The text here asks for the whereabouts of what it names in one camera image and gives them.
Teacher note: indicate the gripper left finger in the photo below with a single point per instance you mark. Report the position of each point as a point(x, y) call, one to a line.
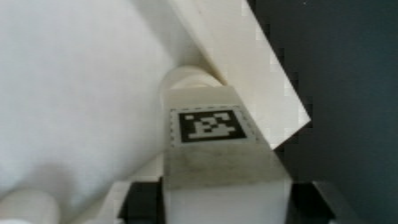
point(134, 204)

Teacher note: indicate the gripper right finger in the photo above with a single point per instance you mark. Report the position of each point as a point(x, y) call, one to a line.
point(318, 206)

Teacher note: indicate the white table leg with tag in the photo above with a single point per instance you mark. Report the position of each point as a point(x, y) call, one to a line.
point(226, 182)

